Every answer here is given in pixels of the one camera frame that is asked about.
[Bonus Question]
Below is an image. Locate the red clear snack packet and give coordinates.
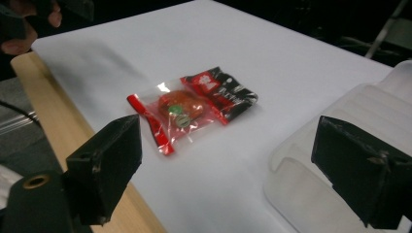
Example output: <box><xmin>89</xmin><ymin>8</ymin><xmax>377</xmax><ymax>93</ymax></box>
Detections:
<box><xmin>126</xmin><ymin>66</ymin><xmax>259</xmax><ymax>156</ymax></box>

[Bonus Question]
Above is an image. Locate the white table cloth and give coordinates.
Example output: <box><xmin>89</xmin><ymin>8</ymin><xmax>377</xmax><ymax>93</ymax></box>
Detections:
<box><xmin>30</xmin><ymin>0</ymin><xmax>412</xmax><ymax>233</ymax></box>

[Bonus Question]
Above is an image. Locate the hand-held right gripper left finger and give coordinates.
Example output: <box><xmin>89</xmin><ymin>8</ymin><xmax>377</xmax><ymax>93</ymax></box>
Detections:
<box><xmin>65</xmin><ymin>113</ymin><xmax>144</xmax><ymax>226</ymax></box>

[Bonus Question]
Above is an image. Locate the metal stand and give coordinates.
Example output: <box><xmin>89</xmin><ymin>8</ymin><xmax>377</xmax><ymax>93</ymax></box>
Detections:
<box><xmin>364</xmin><ymin>0</ymin><xmax>410</xmax><ymax>60</ymax></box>

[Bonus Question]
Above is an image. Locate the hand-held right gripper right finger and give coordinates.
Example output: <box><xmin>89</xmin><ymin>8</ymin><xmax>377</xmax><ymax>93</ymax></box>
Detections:
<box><xmin>310</xmin><ymin>115</ymin><xmax>412</xmax><ymax>231</ymax></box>

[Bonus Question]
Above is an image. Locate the translucent white plastic container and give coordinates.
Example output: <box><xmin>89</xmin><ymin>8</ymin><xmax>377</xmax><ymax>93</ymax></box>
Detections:
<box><xmin>263</xmin><ymin>59</ymin><xmax>412</xmax><ymax>233</ymax></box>

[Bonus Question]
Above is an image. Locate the black cable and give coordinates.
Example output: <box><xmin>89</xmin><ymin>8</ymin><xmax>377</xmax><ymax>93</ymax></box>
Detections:
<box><xmin>0</xmin><ymin>99</ymin><xmax>43</xmax><ymax>126</ymax></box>

